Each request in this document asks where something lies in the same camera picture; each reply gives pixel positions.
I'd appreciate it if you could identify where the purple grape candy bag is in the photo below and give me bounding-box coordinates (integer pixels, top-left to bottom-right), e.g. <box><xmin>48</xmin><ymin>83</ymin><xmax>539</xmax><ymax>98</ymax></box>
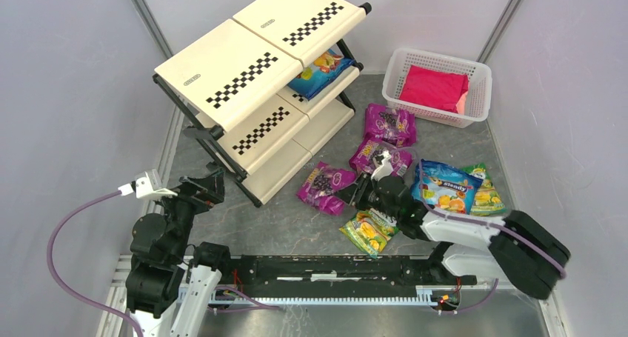
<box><xmin>349</xmin><ymin>138</ymin><xmax>413</xmax><ymax>176</ymax></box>
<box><xmin>364</xmin><ymin>103</ymin><xmax>417</xmax><ymax>147</ymax></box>
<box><xmin>296</xmin><ymin>161</ymin><xmax>356</xmax><ymax>216</ymax></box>

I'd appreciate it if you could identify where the green Fox's candy bag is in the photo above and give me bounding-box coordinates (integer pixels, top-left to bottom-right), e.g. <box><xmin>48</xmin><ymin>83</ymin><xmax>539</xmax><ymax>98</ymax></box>
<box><xmin>339</xmin><ymin>209</ymin><xmax>398</xmax><ymax>258</ymax></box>

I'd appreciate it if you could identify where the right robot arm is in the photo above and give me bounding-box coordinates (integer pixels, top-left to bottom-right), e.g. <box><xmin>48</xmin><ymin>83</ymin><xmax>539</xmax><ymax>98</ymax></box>
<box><xmin>336</xmin><ymin>174</ymin><xmax>571</xmax><ymax>300</ymax></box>

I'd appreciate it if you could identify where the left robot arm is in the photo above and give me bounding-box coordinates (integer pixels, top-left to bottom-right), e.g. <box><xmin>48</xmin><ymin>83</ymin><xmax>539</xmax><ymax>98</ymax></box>
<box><xmin>125</xmin><ymin>169</ymin><xmax>231</xmax><ymax>336</ymax></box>

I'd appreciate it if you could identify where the blue Blendy candy bag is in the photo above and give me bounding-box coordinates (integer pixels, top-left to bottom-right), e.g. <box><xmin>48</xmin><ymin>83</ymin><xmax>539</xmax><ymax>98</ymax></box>
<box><xmin>410</xmin><ymin>159</ymin><xmax>483</xmax><ymax>214</ymax></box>

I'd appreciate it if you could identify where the green lemon candy bag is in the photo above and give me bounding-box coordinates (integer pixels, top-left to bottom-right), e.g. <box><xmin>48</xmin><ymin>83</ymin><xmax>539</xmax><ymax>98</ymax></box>
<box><xmin>461</xmin><ymin>163</ymin><xmax>507</xmax><ymax>216</ymax></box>

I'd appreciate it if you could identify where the cream three-tier shelf rack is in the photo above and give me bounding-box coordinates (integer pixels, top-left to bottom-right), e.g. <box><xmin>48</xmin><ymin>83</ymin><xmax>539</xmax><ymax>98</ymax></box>
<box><xmin>153</xmin><ymin>0</ymin><xmax>372</xmax><ymax>207</ymax></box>

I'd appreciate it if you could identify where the blue candy bag on shelf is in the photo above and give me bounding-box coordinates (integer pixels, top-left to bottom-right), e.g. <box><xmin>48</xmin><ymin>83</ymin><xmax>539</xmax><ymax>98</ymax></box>
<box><xmin>287</xmin><ymin>50</ymin><xmax>355</xmax><ymax>100</ymax></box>

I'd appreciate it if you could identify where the white plastic basket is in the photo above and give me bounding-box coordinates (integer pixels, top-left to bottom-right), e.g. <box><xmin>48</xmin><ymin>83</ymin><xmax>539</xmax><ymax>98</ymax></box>
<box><xmin>381</xmin><ymin>47</ymin><xmax>492</xmax><ymax>128</ymax></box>

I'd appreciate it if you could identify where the pink cloth in basket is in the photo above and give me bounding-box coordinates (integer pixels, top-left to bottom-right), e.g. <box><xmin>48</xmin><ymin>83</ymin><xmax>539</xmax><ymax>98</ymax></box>
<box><xmin>398</xmin><ymin>65</ymin><xmax>469</xmax><ymax>114</ymax></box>

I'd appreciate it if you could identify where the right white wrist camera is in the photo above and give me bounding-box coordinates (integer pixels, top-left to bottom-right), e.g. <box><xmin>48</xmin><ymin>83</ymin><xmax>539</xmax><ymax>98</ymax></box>
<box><xmin>371</xmin><ymin>150</ymin><xmax>393</xmax><ymax>181</ymax></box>

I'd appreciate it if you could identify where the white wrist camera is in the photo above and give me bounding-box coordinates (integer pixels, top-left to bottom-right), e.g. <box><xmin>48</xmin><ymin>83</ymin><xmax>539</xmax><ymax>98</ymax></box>
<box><xmin>371</xmin><ymin>150</ymin><xmax>393</xmax><ymax>181</ymax></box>
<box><xmin>118</xmin><ymin>169</ymin><xmax>178</xmax><ymax>201</ymax></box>

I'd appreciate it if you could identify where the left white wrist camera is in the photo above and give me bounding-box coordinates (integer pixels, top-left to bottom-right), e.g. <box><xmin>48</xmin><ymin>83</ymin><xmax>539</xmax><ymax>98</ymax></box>
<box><xmin>118</xmin><ymin>169</ymin><xmax>178</xmax><ymax>201</ymax></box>

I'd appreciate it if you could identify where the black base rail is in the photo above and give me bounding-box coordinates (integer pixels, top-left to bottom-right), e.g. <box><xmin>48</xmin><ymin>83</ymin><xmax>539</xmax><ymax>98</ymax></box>
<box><xmin>220</xmin><ymin>256</ymin><xmax>478</xmax><ymax>298</ymax></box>

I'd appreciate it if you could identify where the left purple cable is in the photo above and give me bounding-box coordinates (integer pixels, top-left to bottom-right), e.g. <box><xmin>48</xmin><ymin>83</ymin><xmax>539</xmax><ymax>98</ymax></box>
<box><xmin>46</xmin><ymin>190</ymin><xmax>144</xmax><ymax>337</ymax></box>

